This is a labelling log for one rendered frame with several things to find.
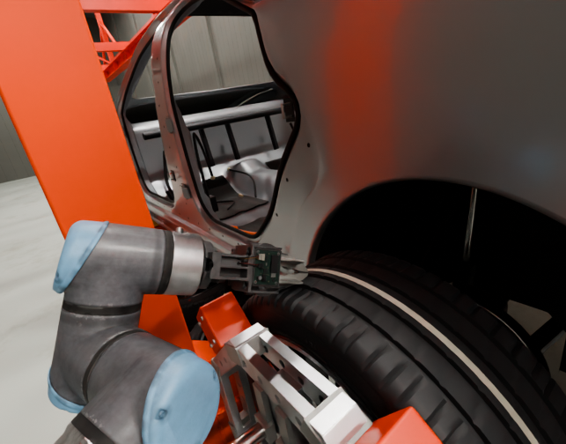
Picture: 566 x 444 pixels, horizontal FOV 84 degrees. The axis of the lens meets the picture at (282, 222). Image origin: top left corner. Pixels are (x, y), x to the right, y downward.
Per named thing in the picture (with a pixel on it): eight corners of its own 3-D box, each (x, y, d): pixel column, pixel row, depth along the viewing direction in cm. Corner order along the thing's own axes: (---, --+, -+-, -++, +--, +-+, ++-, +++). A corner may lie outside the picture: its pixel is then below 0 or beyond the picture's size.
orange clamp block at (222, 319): (253, 328, 63) (231, 290, 66) (219, 350, 59) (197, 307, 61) (246, 336, 68) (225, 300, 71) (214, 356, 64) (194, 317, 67)
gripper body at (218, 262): (282, 296, 48) (206, 293, 42) (256, 291, 55) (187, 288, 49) (285, 246, 49) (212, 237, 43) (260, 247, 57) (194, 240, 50)
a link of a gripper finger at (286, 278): (322, 292, 54) (276, 290, 50) (302, 289, 60) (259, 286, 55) (323, 273, 55) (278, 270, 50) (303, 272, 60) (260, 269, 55)
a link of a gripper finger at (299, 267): (323, 274, 55) (278, 270, 50) (303, 272, 60) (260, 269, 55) (324, 255, 55) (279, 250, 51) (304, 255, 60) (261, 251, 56)
